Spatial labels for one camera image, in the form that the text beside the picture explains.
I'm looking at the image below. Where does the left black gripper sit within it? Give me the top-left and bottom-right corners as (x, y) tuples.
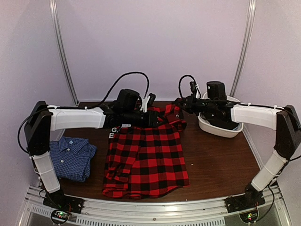
(123, 110), (167, 129)

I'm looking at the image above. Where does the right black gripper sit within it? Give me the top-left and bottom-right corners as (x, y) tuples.
(176, 93), (218, 115)

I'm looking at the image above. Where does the red black plaid shirt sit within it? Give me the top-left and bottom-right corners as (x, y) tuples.
(102, 104), (190, 199)

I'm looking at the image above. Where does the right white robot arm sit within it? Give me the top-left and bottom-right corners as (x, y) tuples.
(175, 81), (301, 208)

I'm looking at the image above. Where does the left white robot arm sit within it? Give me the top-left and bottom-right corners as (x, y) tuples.
(23, 89), (165, 209)

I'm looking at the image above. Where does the white plastic basin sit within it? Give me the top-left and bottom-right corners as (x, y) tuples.
(198, 93), (244, 138)

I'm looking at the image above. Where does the folded blue checked shirt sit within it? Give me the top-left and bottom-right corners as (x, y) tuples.
(49, 137), (97, 182)

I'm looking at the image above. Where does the right circuit board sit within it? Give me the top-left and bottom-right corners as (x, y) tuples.
(239, 210), (259, 224)

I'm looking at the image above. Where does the circuit board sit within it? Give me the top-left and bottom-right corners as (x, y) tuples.
(239, 210), (259, 224)
(50, 210), (71, 224)

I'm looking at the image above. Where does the left circuit board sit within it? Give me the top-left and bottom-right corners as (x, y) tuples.
(50, 210), (71, 224)

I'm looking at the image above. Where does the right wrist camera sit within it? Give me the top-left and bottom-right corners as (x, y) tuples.
(190, 81), (202, 99)

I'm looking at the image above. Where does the left black cable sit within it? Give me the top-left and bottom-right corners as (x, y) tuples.
(17, 72), (151, 156)

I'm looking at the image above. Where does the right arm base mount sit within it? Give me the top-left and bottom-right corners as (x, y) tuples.
(224, 184), (265, 213)

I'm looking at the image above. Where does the right aluminium frame post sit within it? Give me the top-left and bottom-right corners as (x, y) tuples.
(230, 0), (256, 97)

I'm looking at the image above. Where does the aluminium frame post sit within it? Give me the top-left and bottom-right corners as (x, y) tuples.
(49, 0), (79, 105)
(230, 0), (256, 97)

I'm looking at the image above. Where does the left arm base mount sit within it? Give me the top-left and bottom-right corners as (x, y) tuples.
(43, 190), (84, 214)

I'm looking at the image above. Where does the front aluminium rail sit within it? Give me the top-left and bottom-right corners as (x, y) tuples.
(17, 186), (292, 226)

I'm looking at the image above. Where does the left aluminium frame post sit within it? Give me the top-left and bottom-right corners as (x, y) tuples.
(49, 0), (79, 105)

